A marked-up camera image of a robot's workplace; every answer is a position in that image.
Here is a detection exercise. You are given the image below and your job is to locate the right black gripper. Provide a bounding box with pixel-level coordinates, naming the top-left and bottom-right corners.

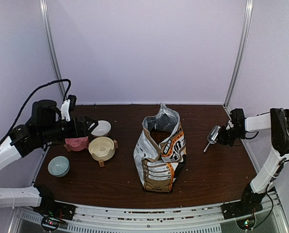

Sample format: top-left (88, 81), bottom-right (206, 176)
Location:
top-left (215, 125), bottom-right (246, 146)

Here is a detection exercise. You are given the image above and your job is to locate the metal food scoop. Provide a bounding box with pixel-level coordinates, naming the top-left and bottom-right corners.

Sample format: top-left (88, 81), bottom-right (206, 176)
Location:
top-left (203, 125), bottom-right (221, 153)

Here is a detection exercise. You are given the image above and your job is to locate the pet food bag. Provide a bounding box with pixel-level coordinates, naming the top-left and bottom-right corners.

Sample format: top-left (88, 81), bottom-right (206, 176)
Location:
top-left (134, 104), bottom-right (187, 193)

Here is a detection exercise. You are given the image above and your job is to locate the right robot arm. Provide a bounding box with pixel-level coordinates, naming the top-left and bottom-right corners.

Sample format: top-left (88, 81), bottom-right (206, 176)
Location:
top-left (213, 108), bottom-right (289, 215)

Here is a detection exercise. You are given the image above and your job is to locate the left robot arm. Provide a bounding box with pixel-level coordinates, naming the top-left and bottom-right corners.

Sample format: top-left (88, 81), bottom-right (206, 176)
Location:
top-left (0, 96), bottom-right (98, 216)

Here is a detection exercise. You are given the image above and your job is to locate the pink pet bowl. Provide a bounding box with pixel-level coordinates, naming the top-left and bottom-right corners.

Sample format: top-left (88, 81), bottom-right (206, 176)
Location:
top-left (64, 136), bottom-right (89, 152)

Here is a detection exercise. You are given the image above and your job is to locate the cream pet bowl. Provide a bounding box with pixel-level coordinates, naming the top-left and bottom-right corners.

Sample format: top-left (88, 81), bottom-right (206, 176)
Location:
top-left (88, 136), bottom-right (118, 167)

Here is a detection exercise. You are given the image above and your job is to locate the white ceramic bowl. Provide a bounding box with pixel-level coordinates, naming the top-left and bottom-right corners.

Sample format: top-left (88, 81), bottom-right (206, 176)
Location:
top-left (91, 120), bottom-right (111, 137)

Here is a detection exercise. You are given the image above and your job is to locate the light blue ceramic bowl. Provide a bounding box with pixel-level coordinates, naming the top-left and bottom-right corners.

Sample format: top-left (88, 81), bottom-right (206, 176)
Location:
top-left (48, 156), bottom-right (70, 178)

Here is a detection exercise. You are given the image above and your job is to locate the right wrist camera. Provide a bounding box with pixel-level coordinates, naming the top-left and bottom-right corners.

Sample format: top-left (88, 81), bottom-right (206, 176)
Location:
top-left (227, 108), bottom-right (245, 130)

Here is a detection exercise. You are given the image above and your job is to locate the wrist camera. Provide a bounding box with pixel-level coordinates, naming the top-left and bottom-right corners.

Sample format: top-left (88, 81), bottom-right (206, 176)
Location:
top-left (227, 108), bottom-right (245, 130)
top-left (60, 95), bottom-right (77, 121)

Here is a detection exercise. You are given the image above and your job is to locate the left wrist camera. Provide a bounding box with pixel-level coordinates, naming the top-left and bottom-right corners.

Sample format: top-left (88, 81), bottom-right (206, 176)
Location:
top-left (60, 95), bottom-right (77, 121)

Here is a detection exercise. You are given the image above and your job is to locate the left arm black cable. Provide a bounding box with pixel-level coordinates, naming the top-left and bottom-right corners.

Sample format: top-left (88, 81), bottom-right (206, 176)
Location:
top-left (0, 78), bottom-right (72, 156)

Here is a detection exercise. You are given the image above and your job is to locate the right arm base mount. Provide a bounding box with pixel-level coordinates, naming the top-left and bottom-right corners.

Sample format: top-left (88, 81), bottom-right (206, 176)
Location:
top-left (221, 184), bottom-right (266, 231)

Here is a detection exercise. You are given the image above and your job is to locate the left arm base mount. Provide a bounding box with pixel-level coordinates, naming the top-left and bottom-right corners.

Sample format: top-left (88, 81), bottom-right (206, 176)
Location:
top-left (33, 185), bottom-right (76, 233)

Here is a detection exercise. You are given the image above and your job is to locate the left metal frame post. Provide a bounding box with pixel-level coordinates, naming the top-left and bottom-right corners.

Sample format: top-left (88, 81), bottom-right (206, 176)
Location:
top-left (39, 0), bottom-right (66, 98)

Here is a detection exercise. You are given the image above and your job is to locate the metal frame post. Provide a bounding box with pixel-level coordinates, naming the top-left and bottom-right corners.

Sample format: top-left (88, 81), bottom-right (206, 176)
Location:
top-left (39, 0), bottom-right (66, 98)
top-left (223, 0), bottom-right (254, 110)

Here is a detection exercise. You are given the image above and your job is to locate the right metal frame post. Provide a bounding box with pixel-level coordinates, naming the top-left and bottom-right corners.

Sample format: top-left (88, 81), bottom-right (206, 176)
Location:
top-left (223, 0), bottom-right (254, 110)

